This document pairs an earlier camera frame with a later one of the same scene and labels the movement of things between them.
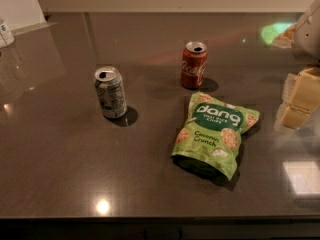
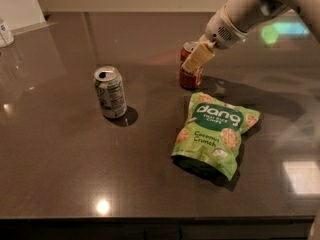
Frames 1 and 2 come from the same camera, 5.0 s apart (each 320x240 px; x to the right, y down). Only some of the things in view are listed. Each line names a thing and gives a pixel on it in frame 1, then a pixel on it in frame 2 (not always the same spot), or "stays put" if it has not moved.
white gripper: x=308 y=37 → x=221 y=30
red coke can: x=193 y=66 stays put
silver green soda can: x=110 y=85 stays put
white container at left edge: x=6 y=37 stays put
